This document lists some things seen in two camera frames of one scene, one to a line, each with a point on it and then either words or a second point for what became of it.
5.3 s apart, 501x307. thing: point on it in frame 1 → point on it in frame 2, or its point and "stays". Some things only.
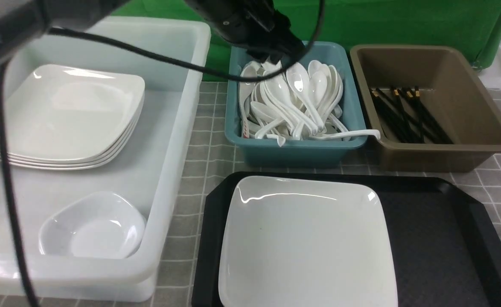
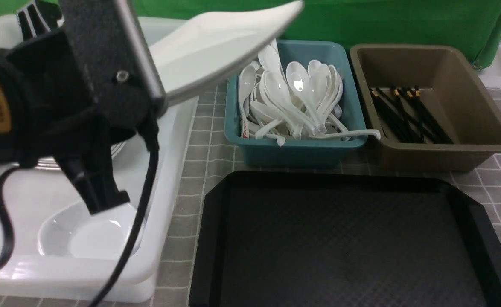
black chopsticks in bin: (404, 117) stays
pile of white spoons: (303, 103) stays
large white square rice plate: (296, 242) → (218, 46)
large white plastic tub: (149, 175) stays
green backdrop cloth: (478, 27) stays
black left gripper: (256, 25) → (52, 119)
